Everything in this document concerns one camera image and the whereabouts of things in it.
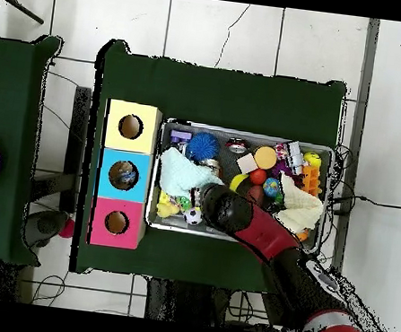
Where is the light blue waffle cloth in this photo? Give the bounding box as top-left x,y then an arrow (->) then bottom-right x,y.
155,145 -> 229,204

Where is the bottle with blue label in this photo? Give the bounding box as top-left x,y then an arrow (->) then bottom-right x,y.
115,166 -> 139,186

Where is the cream waffle cloth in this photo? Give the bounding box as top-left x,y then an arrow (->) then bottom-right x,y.
272,171 -> 328,238

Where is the wooden box with three holes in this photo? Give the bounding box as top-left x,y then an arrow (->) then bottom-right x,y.
88,98 -> 165,251

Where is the blue spiky rubber ball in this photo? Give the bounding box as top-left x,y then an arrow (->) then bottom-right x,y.
185,130 -> 222,164

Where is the purple toy brick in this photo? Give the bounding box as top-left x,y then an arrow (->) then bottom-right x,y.
168,129 -> 194,146

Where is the yellow tennis ball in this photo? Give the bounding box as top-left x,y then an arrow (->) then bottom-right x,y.
228,171 -> 250,194

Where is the black and white soccer ball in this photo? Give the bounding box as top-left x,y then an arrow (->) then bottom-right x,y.
182,205 -> 205,227

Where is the brown toy ball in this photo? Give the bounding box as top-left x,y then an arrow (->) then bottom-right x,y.
244,183 -> 266,205

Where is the blue globe ball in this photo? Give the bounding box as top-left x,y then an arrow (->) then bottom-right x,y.
261,176 -> 282,199

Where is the dark green table cloth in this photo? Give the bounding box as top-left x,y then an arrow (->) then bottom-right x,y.
0,30 -> 67,268
69,36 -> 351,303

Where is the silver toy robot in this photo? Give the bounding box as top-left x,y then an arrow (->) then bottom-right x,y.
280,138 -> 308,176

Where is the orange grid tray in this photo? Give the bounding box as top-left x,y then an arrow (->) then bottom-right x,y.
298,163 -> 326,198

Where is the yellow smiley ball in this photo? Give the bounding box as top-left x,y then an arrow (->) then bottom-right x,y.
301,150 -> 323,169

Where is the black upright panel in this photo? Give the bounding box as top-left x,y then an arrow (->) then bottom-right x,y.
57,84 -> 94,214

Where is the grey object with red knob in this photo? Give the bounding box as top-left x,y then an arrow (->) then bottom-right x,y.
22,205 -> 77,252

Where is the grey wire mesh bin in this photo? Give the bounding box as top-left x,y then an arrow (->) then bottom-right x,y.
143,116 -> 336,257

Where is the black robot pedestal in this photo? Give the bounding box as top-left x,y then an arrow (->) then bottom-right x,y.
143,276 -> 244,329

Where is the black power cable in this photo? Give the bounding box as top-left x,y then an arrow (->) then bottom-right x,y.
327,190 -> 401,224

